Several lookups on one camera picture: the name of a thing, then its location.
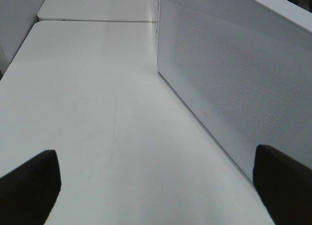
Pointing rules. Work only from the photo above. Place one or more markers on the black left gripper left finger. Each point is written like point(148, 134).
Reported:
point(29, 192)

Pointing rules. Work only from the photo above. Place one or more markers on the white microwave door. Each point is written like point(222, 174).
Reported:
point(234, 71)

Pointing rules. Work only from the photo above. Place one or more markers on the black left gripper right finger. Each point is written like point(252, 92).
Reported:
point(284, 186)

